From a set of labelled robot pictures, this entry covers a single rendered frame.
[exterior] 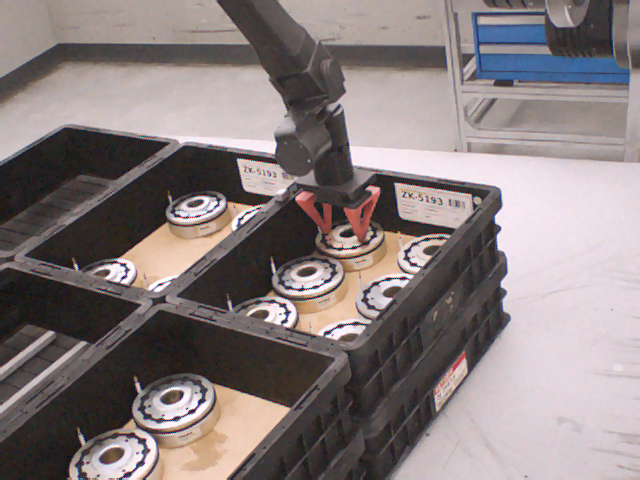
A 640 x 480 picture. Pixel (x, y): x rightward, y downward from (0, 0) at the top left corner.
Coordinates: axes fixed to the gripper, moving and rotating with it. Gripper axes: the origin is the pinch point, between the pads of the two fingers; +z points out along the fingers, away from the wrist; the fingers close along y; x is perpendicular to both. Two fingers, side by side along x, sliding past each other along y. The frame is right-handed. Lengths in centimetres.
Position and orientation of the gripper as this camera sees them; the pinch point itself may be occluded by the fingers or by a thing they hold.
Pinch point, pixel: (344, 231)
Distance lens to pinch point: 146.9
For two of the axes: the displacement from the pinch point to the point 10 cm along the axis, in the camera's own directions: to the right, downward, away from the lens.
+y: 8.0, 1.8, -5.7
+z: 1.7, 8.5, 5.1
